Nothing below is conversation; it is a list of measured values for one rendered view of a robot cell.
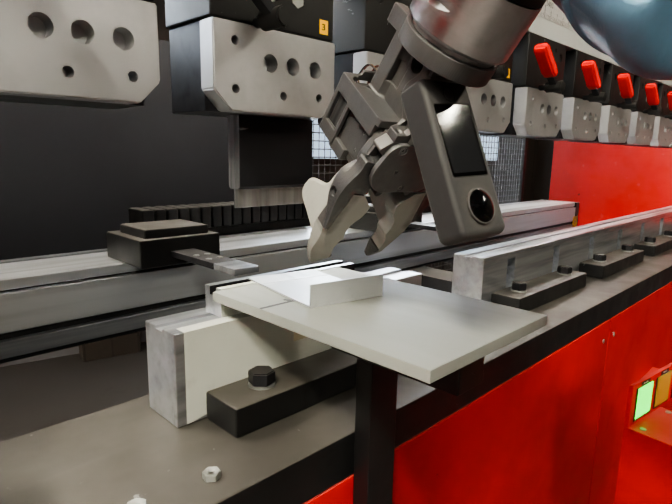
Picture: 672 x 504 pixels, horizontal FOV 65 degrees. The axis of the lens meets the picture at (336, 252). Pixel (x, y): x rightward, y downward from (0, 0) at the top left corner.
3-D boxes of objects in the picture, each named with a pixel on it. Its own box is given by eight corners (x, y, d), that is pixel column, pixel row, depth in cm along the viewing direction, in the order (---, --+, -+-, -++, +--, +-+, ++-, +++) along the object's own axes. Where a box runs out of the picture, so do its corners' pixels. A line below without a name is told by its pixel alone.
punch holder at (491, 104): (459, 129, 74) (466, 5, 71) (410, 130, 80) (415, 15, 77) (509, 133, 85) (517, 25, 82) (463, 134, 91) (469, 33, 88)
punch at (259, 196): (240, 209, 54) (238, 114, 53) (229, 207, 56) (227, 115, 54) (311, 203, 61) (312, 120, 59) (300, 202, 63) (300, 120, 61)
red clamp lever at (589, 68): (597, 57, 96) (607, 96, 102) (574, 59, 99) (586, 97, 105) (594, 64, 95) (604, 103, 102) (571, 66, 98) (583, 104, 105)
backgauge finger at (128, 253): (202, 292, 58) (200, 248, 57) (107, 257, 76) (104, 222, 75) (286, 276, 66) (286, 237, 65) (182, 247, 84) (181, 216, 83)
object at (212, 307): (221, 317, 54) (220, 289, 53) (205, 311, 56) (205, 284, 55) (354, 285, 68) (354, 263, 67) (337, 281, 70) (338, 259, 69)
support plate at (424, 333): (429, 384, 34) (430, 370, 34) (212, 301, 53) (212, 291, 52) (546, 325, 47) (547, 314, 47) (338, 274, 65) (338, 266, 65)
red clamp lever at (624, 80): (631, 70, 110) (639, 104, 116) (611, 72, 113) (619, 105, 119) (629, 77, 109) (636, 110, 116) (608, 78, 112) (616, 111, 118)
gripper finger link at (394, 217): (370, 212, 54) (393, 143, 47) (398, 255, 51) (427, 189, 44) (344, 219, 53) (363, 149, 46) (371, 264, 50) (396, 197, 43)
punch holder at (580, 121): (570, 138, 102) (579, 49, 99) (528, 138, 108) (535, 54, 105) (598, 140, 113) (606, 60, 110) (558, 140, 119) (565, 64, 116)
